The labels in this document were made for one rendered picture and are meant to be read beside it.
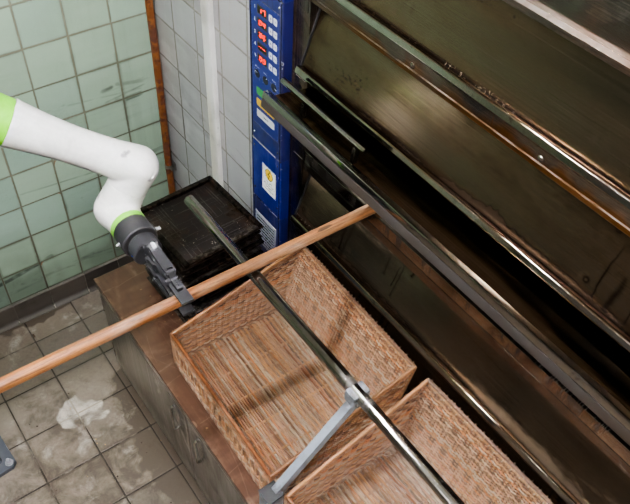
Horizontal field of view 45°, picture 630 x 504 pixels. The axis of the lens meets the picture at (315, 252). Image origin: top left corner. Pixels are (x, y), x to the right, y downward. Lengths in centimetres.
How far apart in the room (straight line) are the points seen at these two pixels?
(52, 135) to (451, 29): 91
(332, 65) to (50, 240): 163
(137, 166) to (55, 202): 120
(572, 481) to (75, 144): 137
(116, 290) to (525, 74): 163
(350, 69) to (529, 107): 55
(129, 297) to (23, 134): 92
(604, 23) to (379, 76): 61
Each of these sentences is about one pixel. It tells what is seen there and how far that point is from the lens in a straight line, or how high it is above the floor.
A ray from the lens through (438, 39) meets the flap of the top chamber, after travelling 155.
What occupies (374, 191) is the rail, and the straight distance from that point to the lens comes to 165.
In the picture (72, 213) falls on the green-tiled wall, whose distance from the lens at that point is 311.
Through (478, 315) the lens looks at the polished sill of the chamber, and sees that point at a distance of 181.
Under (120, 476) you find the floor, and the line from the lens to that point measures 289.
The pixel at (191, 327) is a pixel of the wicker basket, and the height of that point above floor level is 72.
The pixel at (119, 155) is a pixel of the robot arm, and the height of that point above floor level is 136.
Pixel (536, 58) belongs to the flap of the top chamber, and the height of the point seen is 182.
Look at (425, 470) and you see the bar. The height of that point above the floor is 117.
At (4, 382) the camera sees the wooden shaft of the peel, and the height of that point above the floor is 120.
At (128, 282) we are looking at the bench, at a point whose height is 58.
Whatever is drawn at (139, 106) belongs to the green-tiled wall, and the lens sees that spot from 296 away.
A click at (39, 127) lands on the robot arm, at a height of 146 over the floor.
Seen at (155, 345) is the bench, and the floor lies 58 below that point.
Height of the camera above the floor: 254
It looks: 47 degrees down
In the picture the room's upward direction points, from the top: 4 degrees clockwise
